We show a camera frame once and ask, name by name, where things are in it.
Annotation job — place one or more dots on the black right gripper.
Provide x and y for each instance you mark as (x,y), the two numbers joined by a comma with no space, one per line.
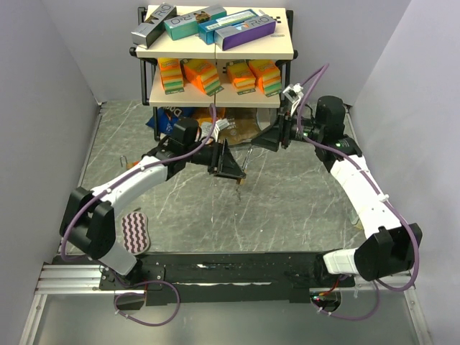
(270,139)

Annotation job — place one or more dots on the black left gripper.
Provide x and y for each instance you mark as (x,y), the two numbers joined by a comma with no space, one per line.
(223,159)

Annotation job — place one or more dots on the small brass padlock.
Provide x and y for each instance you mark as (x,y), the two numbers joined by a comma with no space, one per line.
(125,163)

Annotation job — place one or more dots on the large brass padlock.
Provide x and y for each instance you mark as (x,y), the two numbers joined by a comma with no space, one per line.
(245,164)

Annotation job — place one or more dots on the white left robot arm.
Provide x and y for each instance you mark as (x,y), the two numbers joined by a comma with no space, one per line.
(89,219)

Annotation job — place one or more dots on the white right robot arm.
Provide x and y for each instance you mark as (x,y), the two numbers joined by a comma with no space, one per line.
(391,244)

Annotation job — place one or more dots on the brown paper snack bag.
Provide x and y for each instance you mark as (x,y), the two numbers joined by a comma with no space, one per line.
(244,124)

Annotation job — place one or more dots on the orange potato chip bag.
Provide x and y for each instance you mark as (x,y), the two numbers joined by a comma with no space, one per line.
(204,118)

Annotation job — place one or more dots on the sponge pack far right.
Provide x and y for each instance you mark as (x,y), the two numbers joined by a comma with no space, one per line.
(268,77)

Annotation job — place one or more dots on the sponge pack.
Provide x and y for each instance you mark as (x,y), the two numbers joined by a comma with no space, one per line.
(240,76)
(202,74)
(268,77)
(171,75)

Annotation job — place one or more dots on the sponge pack centre right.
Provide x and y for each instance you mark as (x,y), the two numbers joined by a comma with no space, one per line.
(240,76)

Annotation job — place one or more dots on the blue Doritos chip bag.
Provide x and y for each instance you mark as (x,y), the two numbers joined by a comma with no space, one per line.
(167,117)

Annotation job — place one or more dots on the sponge pack centre left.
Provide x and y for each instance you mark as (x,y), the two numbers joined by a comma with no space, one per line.
(202,74)

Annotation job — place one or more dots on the beige black shelf rack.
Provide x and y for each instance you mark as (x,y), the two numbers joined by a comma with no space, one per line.
(277,47)

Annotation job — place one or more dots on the sponge pack far left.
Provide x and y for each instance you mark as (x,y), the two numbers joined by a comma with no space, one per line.
(171,75)

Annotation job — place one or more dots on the purple RiO box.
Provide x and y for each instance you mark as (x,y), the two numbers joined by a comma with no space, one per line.
(247,31)

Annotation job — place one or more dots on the purple striped sponge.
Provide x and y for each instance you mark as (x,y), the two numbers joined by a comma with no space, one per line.
(134,228)

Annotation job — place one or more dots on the blue teal box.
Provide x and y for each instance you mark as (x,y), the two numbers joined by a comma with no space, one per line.
(206,29)

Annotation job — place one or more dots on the teal RiO box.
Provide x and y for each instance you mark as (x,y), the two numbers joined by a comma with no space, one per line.
(187,25)

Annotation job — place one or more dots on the silver RiO box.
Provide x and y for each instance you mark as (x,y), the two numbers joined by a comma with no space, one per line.
(154,25)

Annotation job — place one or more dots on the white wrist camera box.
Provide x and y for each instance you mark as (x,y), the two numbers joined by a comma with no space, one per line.
(294,94)

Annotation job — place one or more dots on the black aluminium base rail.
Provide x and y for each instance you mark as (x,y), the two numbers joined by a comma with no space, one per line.
(167,277)

